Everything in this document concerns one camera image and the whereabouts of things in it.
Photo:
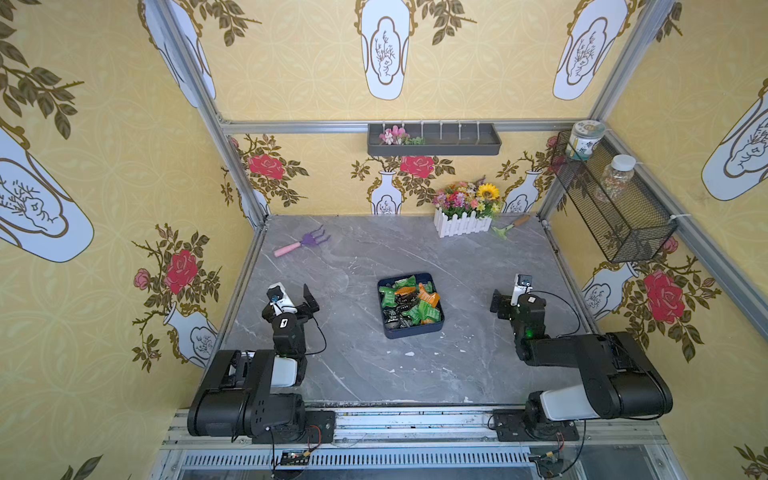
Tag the black wire mesh basket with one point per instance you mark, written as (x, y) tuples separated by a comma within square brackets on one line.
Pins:
[(630, 224)]

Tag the grey wall shelf tray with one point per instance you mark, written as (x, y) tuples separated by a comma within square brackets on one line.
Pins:
[(442, 138)]

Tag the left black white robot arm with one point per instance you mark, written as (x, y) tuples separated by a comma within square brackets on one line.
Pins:
[(239, 395)]

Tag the orange cookie packet in box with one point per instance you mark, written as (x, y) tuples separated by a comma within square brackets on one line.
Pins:
[(428, 294)]

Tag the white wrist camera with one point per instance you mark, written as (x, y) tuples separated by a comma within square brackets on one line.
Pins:
[(279, 301), (522, 286)]

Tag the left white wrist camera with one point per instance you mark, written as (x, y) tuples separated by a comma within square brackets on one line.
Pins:
[(279, 301)]

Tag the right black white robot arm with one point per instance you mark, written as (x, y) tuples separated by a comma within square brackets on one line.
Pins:
[(617, 380)]

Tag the small circuit board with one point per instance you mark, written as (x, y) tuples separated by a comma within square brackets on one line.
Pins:
[(294, 458)]

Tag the clear white lid jar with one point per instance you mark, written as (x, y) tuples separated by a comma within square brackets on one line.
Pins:
[(615, 177)]

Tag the white lid patterned jar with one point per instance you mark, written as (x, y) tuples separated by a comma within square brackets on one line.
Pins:
[(584, 137)]

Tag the dark blue storage box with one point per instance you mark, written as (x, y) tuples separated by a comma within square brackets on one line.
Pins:
[(398, 294)]

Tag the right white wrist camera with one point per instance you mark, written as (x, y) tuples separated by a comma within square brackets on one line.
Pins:
[(522, 286)]

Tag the green cookie packet in box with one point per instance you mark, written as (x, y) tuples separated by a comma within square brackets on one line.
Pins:
[(422, 313)]

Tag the pink purple toy rake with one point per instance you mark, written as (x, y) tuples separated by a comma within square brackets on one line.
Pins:
[(309, 240)]

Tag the pink flowers in tray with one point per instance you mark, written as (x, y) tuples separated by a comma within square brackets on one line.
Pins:
[(397, 135)]

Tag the white fence flower pot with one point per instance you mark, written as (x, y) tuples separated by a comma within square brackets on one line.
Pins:
[(466, 207)]

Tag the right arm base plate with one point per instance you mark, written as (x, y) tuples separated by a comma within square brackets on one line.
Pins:
[(516, 425)]

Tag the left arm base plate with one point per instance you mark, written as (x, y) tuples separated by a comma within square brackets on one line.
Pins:
[(314, 427)]

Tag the green toy garden shovel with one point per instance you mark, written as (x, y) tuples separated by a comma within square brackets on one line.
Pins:
[(502, 232)]

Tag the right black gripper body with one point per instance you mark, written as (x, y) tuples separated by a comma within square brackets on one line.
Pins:
[(507, 306)]

